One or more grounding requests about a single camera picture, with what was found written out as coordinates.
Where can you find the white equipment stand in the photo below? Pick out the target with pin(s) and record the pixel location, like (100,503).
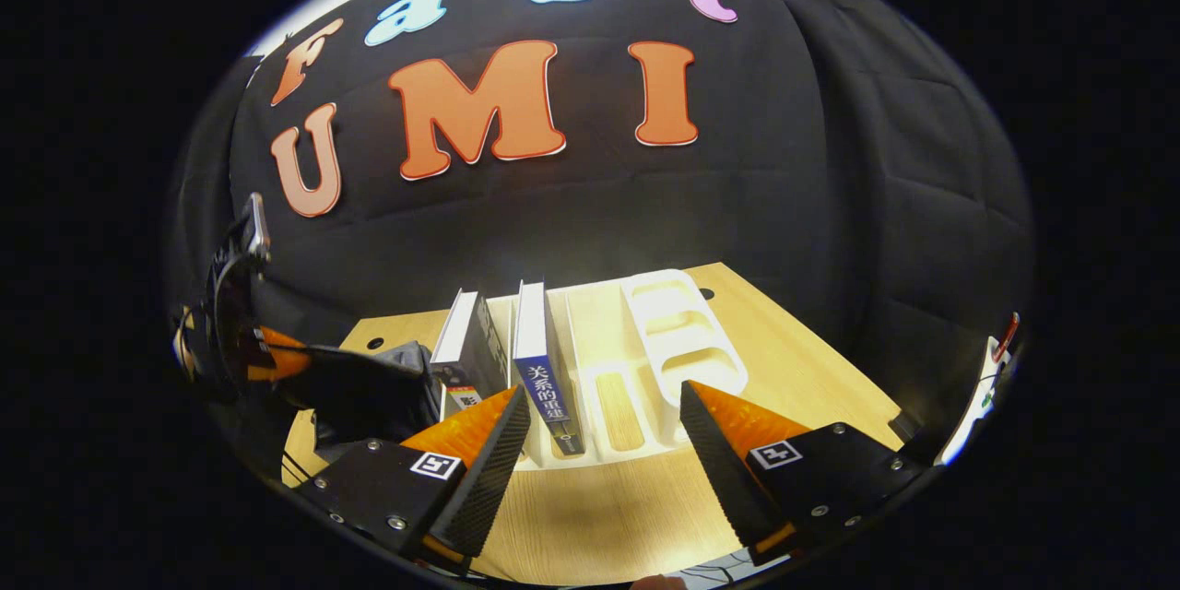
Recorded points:
(982,396)

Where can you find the white bookshelf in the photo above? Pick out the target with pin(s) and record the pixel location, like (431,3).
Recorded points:
(673,332)

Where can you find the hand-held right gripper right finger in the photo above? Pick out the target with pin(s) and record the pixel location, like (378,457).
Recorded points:
(719,470)

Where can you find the blue spine book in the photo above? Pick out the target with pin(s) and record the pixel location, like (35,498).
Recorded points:
(544,369)

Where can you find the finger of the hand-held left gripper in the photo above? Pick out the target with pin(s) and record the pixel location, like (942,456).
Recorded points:
(277,355)

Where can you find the black backdrop cloth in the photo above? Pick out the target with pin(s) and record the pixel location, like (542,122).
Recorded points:
(793,157)

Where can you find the portrait cover book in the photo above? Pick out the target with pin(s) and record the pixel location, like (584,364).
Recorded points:
(470,346)

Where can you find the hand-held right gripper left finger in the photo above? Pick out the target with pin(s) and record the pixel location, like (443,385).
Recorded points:
(489,470)

